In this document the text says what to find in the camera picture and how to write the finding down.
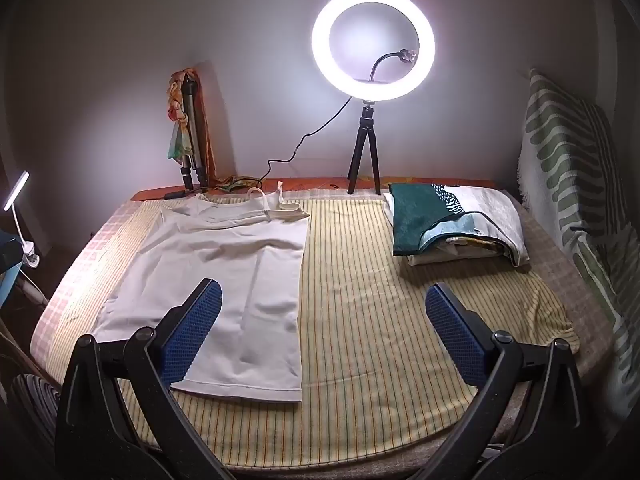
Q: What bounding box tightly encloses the small patterned cloth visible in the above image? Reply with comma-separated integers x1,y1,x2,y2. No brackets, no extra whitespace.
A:
219,176,262,192

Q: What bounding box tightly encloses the green patterned white blanket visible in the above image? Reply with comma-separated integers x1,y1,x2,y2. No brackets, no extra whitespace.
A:
516,67,640,421

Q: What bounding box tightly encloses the dark green folded cloth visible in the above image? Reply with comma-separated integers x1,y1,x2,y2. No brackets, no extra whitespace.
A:
390,182,481,257

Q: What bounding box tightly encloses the yellow striped cloth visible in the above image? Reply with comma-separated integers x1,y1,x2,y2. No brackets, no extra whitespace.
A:
50,195,581,466

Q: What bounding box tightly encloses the folded tripod with cloth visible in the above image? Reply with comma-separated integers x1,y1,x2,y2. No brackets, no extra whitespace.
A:
165,67,217,183

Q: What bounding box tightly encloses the white ring light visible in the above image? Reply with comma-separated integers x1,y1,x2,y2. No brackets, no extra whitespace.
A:
311,0,436,102

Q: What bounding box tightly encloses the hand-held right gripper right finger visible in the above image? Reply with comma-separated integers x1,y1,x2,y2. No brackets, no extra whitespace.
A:
424,282,591,480

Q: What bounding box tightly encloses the black power cable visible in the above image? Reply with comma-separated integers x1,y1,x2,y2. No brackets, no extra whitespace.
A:
165,96,352,200

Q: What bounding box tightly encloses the black mini tripod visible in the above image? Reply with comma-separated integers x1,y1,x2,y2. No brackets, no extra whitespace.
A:
347,101,383,196

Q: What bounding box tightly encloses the black gooseneck phone holder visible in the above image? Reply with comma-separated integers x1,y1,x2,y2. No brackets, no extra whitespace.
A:
369,47,418,82

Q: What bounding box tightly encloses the yellow striped bed cover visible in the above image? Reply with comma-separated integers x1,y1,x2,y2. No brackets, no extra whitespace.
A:
30,187,616,461

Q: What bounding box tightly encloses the striped cushion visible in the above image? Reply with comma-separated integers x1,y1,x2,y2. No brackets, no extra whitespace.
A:
10,372,63,456

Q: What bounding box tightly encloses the blue object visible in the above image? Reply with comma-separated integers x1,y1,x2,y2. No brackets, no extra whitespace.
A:
0,232,26,306

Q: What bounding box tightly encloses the pile of folded clothes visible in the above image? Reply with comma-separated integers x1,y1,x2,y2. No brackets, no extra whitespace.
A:
384,186,532,268

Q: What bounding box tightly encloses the white desk lamp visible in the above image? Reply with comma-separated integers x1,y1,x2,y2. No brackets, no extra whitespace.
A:
4,171,41,267

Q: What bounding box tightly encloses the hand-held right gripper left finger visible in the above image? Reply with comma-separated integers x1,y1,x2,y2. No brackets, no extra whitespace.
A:
54,277,236,480

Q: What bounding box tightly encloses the white tank top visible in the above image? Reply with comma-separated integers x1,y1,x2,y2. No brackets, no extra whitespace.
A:
92,186,312,404

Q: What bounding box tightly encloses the patterned folded garment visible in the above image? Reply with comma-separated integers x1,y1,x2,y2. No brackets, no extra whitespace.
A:
422,184,483,251

